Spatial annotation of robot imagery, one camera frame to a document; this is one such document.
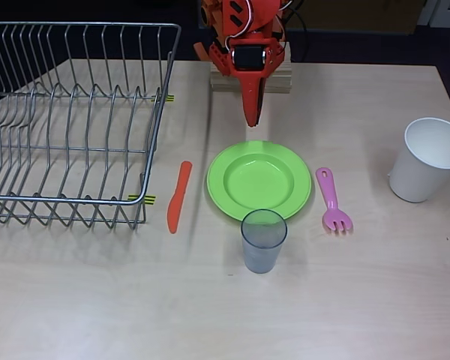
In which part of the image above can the white red servo cable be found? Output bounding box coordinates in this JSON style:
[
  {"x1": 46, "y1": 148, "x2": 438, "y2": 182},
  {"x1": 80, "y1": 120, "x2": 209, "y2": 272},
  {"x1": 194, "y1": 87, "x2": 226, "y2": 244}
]
[{"x1": 226, "y1": 0, "x2": 255, "y2": 48}]

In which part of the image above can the orange plastic knife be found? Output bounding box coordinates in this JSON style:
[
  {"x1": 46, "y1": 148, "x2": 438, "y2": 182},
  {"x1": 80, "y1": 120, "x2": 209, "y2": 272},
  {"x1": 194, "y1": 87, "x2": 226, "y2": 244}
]
[{"x1": 166, "y1": 160, "x2": 194, "y2": 235}]

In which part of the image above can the white paper cup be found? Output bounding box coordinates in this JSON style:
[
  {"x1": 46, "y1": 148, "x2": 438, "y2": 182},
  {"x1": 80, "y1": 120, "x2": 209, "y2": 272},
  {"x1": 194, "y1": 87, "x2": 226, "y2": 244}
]
[{"x1": 388, "y1": 117, "x2": 450, "y2": 204}]

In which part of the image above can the pink plastic fork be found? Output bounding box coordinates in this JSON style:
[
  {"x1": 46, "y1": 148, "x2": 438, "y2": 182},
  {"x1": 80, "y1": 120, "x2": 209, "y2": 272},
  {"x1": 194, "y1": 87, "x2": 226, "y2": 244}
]
[{"x1": 315, "y1": 166, "x2": 354, "y2": 236}]

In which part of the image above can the green plastic plate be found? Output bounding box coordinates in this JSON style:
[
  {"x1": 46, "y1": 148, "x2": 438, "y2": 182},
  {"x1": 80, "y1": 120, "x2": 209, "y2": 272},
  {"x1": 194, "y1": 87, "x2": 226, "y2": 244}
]
[{"x1": 206, "y1": 140, "x2": 312, "y2": 222}]

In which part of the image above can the translucent plastic tumbler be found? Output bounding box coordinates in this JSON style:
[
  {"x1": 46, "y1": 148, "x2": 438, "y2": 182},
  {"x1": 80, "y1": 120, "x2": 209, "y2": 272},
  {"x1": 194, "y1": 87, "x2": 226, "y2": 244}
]
[{"x1": 241, "y1": 208, "x2": 288, "y2": 275}]

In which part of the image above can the black power cable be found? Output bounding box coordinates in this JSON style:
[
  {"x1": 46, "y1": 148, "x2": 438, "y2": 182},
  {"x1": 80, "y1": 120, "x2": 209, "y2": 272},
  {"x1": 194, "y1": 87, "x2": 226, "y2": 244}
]
[{"x1": 284, "y1": 0, "x2": 309, "y2": 63}]

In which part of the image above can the plywood base block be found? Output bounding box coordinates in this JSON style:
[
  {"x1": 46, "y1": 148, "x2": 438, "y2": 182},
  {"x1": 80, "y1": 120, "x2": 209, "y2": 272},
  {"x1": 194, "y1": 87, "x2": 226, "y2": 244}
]
[{"x1": 209, "y1": 40, "x2": 293, "y2": 95}]

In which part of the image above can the orange table clamp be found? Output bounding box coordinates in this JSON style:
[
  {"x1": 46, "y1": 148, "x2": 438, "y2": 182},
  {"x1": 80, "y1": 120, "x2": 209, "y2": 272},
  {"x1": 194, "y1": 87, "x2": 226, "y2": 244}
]
[{"x1": 193, "y1": 0, "x2": 215, "y2": 63}]

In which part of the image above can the brown panel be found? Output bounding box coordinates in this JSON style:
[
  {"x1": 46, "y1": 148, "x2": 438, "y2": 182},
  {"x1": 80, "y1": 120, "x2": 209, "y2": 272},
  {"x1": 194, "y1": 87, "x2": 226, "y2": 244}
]
[{"x1": 284, "y1": 0, "x2": 427, "y2": 37}]

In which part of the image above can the metal wire dish rack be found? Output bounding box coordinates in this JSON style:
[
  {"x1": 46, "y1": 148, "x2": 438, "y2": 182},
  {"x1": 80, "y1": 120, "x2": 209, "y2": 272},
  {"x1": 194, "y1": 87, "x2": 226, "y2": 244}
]
[{"x1": 0, "y1": 21, "x2": 183, "y2": 230}]

